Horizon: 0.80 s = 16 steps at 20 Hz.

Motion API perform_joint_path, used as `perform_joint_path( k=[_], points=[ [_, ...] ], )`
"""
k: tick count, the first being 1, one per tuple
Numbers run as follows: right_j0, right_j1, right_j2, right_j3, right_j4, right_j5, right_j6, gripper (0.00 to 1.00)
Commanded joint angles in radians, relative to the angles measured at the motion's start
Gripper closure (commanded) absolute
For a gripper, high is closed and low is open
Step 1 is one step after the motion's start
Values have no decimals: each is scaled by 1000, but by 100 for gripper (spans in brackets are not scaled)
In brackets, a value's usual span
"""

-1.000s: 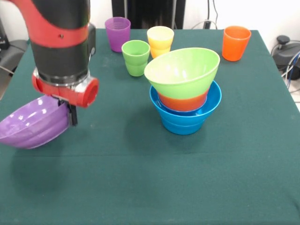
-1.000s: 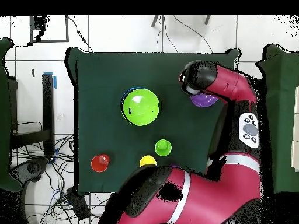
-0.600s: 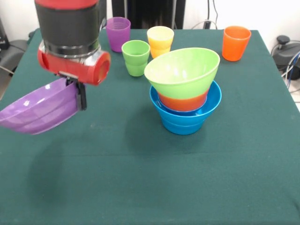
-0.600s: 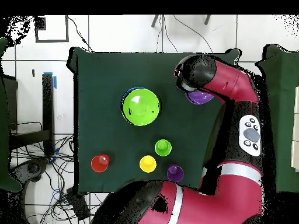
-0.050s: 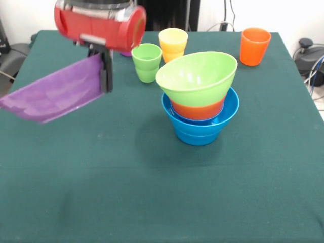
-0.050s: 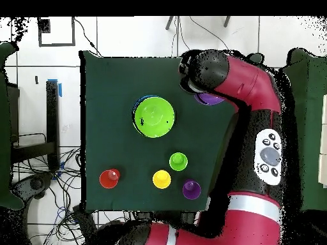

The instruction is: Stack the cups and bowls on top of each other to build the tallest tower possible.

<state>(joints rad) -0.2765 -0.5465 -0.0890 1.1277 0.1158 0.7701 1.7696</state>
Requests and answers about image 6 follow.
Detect large green bowl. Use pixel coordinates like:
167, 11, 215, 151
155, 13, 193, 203
133, 96, 176, 139

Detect large light blue bowl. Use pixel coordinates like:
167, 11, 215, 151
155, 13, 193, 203
132, 94, 160, 133

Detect large purple bowl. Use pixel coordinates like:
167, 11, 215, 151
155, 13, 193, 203
194, 92, 226, 106

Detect orange cup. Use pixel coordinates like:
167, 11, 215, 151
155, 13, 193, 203
99, 168, 121, 189

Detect green cup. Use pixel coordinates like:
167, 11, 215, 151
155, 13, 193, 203
169, 152, 188, 172

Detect yellow cup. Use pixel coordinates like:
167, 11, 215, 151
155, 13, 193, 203
152, 169, 172, 190

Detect purple cup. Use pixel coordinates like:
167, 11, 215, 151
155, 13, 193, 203
181, 179, 202, 200

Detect dark green tablecloth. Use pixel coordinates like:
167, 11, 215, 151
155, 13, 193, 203
79, 50, 264, 213

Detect black metal stand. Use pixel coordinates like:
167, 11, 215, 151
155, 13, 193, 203
12, 78, 63, 171

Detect black floor box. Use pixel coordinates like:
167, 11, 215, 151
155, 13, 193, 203
72, 204, 98, 242

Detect black floor stand base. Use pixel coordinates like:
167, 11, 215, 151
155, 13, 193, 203
11, 172, 56, 202

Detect side table green cloth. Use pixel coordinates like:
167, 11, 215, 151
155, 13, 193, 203
0, 41, 25, 211
283, 48, 327, 212

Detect black equipment box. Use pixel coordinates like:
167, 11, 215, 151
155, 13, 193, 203
7, 84, 20, 144

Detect tangle of floor cables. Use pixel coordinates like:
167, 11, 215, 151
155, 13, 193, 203
11, 132, 133, 245

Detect camera tripod legs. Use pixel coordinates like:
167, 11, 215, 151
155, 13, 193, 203
165, 15, 231, 31

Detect black floor cable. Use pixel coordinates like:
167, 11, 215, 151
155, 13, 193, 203
73, 17, 103, 57

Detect gray square floor frame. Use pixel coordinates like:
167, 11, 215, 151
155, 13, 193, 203
37, 17, 76, 47

